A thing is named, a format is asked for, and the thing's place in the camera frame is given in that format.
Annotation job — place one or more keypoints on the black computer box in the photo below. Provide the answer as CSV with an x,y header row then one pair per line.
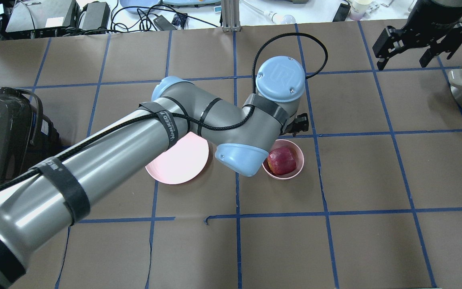
x,y
42,15

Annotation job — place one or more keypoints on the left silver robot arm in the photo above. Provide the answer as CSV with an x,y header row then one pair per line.
x,y
60,191

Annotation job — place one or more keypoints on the black power adapter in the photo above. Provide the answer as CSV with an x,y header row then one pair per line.
x,y
94,16

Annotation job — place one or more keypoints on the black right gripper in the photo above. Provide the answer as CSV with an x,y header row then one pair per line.
x,y
435,22

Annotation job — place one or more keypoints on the pink bowl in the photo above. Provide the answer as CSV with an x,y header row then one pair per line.
x,y
299,158

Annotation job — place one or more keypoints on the light bulb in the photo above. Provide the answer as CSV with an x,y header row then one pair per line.
x,y
278,18

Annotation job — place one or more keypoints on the aluminium frame post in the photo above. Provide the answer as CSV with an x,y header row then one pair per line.
x,y
230,16

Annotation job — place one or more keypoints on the red apple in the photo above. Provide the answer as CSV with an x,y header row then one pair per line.
x,y
282,161

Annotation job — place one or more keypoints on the pink plate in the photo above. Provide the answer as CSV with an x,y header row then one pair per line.
x,y
181,163

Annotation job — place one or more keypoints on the dark grey rice cooker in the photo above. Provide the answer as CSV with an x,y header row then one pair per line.
x,y
27,135

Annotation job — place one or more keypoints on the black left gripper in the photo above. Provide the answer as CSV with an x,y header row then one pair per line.
x,y
301,121

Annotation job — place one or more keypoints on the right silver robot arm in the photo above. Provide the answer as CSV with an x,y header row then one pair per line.
x,y
435,25

